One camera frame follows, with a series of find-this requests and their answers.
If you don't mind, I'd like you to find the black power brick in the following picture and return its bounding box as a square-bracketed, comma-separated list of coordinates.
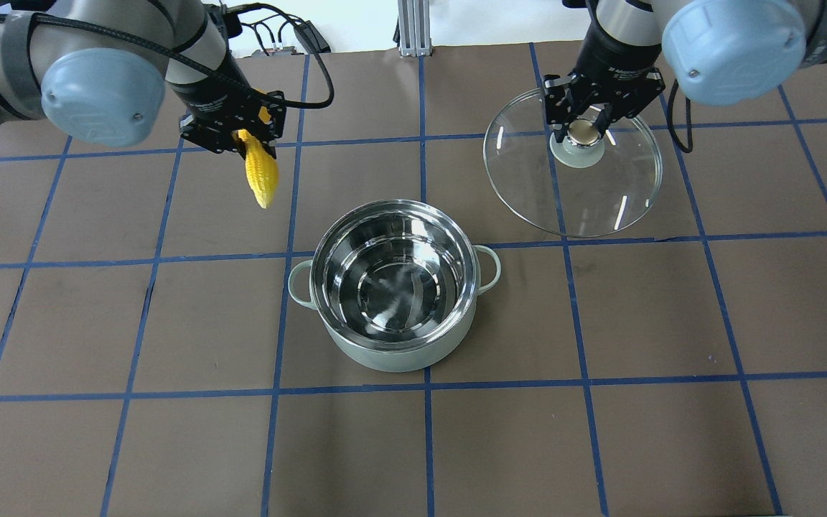
[293, 21, 332, 55]

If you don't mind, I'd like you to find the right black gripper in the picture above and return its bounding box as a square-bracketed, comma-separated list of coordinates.
[543, 68, 665, 144]

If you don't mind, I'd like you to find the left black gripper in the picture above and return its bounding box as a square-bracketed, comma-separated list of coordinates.
[179, 90, 286, 159]

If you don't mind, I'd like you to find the glass pot lid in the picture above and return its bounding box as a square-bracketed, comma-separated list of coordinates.
[482, 88, 663, 238]

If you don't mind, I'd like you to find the aluminium frame post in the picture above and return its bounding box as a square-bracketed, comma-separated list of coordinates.
[396, 1, 433, 57]

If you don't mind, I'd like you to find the yellow corn cob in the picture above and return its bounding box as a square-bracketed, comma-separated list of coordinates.
[243, 129, 279, 210]

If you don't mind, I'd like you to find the pale green steel pot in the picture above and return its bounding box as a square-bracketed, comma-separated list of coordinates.
[286, 199, 503, 373]

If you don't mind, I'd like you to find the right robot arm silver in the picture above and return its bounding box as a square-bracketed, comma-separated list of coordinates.
[541, 1, 827, 145]

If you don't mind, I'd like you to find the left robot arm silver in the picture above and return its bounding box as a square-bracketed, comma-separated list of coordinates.
[0, 1, 285, 187]

